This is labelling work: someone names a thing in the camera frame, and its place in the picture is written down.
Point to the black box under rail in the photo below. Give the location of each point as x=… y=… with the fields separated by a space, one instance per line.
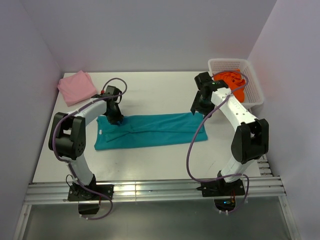
x=88 y=208

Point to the orange t-shirt in basket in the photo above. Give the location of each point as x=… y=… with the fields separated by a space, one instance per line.
x=234 y=80

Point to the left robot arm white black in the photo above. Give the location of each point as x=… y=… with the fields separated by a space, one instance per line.
x=68 y=134

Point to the folded pink t-shirt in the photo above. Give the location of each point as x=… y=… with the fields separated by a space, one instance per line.
x=76 y=88

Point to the teal t-shirt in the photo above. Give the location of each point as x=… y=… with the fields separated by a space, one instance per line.
x=142 y=131

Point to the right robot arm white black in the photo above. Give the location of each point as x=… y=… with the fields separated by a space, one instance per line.
x=251 y=134

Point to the white plastic basket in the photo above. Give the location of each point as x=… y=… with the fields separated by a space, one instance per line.
x=253 y=94

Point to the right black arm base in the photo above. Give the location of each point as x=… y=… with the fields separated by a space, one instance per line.
x=220 y=188

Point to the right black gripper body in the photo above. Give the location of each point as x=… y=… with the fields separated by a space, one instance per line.
x=205 y=106

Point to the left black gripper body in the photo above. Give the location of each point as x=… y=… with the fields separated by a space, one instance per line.
x=115 y=116

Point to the aluminium mounting rail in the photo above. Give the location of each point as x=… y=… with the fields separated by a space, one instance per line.
x=149 y=191

